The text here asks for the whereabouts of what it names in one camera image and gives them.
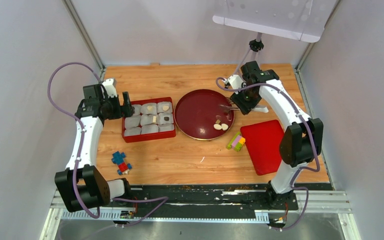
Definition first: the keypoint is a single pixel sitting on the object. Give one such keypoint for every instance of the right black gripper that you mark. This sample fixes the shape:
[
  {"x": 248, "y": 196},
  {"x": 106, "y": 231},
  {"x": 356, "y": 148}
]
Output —
[{"x": 245, "y": 106}]

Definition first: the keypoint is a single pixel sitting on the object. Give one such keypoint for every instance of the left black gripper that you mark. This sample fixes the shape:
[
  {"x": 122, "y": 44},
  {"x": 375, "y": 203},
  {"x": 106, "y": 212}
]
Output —
[{"x": 126, "y": 110}]

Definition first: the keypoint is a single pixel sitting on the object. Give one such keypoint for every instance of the metal tongs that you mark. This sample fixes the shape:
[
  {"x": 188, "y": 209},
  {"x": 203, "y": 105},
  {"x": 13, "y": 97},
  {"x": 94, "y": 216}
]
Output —
[{"x": 232, "y": 107}]

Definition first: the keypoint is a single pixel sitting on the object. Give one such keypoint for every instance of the red chocolate box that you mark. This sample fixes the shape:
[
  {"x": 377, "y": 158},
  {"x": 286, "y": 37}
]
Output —
[{"x": 148, "y": 137}]

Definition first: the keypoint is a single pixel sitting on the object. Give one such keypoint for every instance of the white heart chocolate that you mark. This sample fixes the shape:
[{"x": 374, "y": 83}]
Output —
[
  {"x": 224, "y": 126},
  {"x": 165, "y": 108}
]

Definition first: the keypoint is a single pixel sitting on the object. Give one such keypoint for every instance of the red box lid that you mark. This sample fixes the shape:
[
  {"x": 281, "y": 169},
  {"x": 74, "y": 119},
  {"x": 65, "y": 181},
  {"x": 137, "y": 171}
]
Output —
[{"x": 262, "y": 141}]

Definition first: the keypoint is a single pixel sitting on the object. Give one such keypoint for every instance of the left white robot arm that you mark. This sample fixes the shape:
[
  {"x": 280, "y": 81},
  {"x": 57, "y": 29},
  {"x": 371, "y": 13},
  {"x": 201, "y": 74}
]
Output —
[{"x": 80, "y": 184}]

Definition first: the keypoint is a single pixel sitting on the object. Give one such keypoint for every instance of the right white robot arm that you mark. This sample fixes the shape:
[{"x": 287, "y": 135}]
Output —
[{"x": 302, "y": 138}]

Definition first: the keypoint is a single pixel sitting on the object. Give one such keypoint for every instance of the green pink toy blocks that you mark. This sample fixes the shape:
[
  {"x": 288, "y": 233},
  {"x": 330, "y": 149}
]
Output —
[{"x": 236, "y": 143}]

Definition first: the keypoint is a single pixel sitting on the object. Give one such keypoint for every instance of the dark red round tray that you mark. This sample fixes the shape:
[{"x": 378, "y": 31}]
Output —
[{"x": 197, "y": 111}]

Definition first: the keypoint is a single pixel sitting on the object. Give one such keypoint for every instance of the blue red toy car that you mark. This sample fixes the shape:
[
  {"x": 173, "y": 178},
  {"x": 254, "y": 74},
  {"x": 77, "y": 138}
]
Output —
[{"x": 118, "y": 158}]

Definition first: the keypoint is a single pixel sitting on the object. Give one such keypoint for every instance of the grey tripod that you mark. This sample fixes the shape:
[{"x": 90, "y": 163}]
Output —
[{"x": 254, "y": 47}]

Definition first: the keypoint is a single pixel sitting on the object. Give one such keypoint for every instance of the white board on tripod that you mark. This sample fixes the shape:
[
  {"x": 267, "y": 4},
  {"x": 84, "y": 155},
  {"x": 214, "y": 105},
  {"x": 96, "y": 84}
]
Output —
[{"x": 301, "y": 20}]

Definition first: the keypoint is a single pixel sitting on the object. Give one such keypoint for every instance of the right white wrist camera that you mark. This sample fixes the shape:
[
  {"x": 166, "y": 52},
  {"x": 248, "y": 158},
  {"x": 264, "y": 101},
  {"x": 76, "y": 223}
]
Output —
[{"x": 234, "y": 81}]

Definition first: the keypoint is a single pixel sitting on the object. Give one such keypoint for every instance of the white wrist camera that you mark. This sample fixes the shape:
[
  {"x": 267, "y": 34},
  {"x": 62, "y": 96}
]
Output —
[
  {"x": 234, "y": 81},
  {"x": 110, "y": 87}
]

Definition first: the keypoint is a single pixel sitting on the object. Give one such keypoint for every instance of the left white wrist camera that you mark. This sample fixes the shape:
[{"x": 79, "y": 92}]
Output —
[{"x": 110, "y": 87}]

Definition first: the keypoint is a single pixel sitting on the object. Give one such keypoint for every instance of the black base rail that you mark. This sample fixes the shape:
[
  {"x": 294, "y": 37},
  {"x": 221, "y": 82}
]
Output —
[{"x": 210, "y": 201}]

